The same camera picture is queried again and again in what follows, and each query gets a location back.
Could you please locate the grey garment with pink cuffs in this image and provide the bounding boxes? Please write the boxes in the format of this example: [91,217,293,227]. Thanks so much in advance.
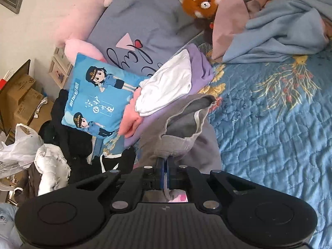
[138,94,221,203]

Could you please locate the black clothes pile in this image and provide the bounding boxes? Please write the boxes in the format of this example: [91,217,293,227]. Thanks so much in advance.
[14,89,136,206]

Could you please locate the folded coral pink garment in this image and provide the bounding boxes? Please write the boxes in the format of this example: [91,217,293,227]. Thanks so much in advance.
[119,88,144,138]

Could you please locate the white fluffy garment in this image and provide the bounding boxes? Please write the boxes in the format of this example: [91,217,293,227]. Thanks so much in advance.
[34,144,71,196]

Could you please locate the folded white garment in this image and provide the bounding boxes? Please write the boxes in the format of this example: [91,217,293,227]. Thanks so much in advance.
[135,49,192,117]

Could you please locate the blue cartoon police cushion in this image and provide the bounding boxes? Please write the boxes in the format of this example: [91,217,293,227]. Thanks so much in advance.
[61,53,146,138]

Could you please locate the folded purple garment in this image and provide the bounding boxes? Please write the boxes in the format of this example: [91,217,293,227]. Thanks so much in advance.
[119,43,213,147]

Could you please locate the blue floral quilted blanket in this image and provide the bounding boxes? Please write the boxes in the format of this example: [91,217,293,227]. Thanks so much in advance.
[99,47,331,248]

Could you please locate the white plastic bag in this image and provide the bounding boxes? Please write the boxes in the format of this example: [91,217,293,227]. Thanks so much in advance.
[1,123,44,178]

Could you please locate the light blue padded jacket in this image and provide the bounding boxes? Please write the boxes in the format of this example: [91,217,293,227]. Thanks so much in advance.
[0,203,23,249]

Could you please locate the cardboard boxes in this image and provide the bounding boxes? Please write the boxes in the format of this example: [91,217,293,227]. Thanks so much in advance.
[1,60,54,135]

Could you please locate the grey printed sofa cover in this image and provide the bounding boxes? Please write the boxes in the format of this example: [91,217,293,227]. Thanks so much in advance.
[85,0,332,78]

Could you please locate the large pink plush toy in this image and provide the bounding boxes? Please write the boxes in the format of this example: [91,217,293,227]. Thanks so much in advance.
[55,0,112,65]

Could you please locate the pink cloth under plush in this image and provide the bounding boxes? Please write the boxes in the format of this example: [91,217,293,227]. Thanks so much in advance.
[212,0,249,61]

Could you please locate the red panda plush toy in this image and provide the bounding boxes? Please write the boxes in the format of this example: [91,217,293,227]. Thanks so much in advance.
[179,0,221,44]

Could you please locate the light blue garment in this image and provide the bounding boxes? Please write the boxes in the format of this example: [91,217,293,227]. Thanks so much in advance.
[222,0,331,63]

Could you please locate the framed picture on wall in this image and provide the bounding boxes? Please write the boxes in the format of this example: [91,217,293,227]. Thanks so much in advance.
[49,59,68,89]

